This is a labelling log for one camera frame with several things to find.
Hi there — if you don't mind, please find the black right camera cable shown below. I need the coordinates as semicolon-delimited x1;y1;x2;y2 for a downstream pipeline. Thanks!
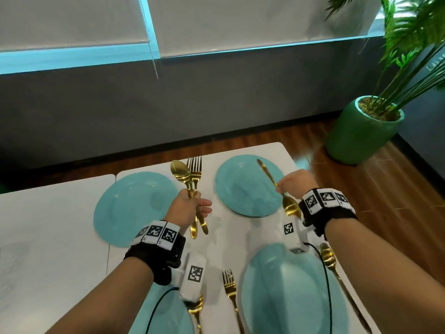
304;241;334;334

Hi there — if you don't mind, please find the blind bead chain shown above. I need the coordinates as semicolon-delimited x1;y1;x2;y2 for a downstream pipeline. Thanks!
137;0;160;80

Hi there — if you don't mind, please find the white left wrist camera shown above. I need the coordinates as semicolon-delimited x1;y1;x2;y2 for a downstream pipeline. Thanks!
179;253;208;303

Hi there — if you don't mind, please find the light blue plate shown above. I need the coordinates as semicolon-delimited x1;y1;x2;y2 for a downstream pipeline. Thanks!
93;172;180;248
215;154;289;218
241;242;350;334
128;283;194;334

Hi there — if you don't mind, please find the person's right forearm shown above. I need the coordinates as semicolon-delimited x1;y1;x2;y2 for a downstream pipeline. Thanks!
325;218;445;334

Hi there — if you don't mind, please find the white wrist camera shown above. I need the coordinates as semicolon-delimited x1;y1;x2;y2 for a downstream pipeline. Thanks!
179;253;208;303
280;215;310;255

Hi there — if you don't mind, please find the cyan lit window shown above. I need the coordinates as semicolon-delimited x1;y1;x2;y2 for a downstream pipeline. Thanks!
0;0;387;75

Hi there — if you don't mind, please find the person's right hand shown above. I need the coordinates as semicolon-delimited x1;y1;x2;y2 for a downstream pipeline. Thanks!
275;169;319;200

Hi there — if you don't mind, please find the black marker wristband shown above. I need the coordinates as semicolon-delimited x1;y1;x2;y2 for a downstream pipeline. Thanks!
299;188;358;240
123;220;187;286

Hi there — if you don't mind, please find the white roller blind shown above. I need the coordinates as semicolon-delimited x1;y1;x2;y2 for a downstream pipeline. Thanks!
146;0;383;59
0;0;150;52

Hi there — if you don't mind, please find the black left marker wristband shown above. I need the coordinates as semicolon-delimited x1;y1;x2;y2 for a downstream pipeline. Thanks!
123;220;187;286

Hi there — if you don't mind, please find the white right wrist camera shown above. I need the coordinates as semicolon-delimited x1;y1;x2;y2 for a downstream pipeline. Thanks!
280;215;310;255

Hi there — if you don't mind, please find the black left camera cable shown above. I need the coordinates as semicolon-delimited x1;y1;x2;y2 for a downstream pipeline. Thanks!
145;287;180;334

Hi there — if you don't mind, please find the person's left forearm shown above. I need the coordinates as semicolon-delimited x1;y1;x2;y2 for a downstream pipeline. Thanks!
45;257;155;334

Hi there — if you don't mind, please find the black camera cable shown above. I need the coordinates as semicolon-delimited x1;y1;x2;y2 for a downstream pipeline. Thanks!
304;241;334;334
145;287;180;334

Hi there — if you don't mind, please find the green palm plant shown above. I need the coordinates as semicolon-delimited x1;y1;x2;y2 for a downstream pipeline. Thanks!
325;0;445;117

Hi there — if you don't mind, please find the black right marker wristband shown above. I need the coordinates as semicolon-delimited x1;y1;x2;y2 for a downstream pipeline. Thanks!
299;188;358;240

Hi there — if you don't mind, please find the person's left hand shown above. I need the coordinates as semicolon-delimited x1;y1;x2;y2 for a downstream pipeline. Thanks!
163;188;213;236

